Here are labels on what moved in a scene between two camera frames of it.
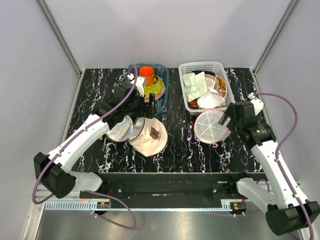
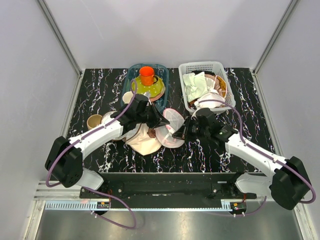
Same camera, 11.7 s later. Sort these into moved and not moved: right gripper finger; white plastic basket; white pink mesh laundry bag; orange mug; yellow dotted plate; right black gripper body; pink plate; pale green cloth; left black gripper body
Moved: right gripper finger; right black gripper body; left black gripper body; white pink mesh laundry bag
Not moved: orange mug; yellow dotted plate; white plastic basket; pale green cloth; pink plate
